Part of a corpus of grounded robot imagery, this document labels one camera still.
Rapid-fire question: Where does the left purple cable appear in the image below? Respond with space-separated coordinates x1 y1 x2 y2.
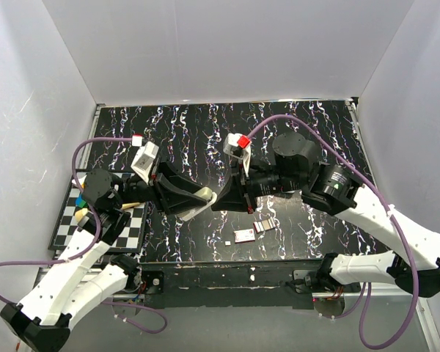
0 135 144 305

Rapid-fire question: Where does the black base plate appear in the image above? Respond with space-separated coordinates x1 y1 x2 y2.
142 259 320 309

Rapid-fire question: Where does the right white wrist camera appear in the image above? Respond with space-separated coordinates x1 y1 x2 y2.
223 133 252 179

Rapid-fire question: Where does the beige stapler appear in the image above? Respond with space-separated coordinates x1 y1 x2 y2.
177 187 217 221

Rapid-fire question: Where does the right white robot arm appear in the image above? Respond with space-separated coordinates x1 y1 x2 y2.
211 132 440 298

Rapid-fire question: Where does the open staple box tray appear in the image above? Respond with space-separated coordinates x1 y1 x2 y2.
253 218 276 233

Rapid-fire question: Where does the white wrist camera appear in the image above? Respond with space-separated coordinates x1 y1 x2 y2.
131 142 159 183
223 133 252 179

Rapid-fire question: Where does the colourful toy block stack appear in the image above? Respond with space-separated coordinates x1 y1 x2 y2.
70 179 87 208

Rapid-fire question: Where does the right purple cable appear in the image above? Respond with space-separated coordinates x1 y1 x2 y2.
247 114 421 349

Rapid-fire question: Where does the beige wooden peg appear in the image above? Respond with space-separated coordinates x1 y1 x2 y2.
74 208 88 223

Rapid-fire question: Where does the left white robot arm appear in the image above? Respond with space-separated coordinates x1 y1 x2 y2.
0 160 216 351

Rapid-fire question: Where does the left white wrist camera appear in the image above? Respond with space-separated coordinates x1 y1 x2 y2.
131 142 159 183

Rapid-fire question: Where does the purple cable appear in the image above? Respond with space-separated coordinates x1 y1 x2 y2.
0 135 144 305
247 114 421 349

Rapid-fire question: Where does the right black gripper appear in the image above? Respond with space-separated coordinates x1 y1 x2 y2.
210 156 304 214

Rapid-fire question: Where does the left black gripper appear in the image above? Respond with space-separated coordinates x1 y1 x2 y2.
114 158 210 216

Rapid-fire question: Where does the checkered board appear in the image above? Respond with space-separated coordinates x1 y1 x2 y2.
48 178 147 254

